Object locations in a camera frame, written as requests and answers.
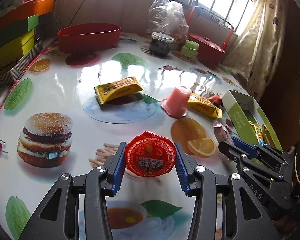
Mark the clear plastic bag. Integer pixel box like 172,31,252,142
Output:
146,0,189,43

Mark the orange box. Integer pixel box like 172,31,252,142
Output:
0,0,54,31

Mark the red lidded jelly cup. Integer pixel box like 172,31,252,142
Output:
125,131,177,177

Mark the yellow snack packet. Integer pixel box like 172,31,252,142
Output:
187,93,223,119
94,77,143,105

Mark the red oval bowl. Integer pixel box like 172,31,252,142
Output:
57,23,121,54

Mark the dark jar with clear lid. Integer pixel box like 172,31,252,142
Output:
149,33,174,57

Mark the small green jar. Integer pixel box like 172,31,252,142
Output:
181,40,199,59

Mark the green yellow box stack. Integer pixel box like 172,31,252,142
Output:
0,15,39,76

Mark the floral curtain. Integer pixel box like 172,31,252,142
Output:
222,0,288,101

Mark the green white cardboard box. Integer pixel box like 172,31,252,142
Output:
222,90,282,150

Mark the white red nougat packet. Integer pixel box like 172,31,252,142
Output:
212,120,234,145

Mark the striped black white box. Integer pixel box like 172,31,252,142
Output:
0,39,43,88

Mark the red candy wrapper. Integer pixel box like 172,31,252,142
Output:
208,95,222,105

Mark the red basket with handle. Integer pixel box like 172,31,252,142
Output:
188,18,234,66

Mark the pink jelly cup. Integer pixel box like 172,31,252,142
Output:
161,86,191,118

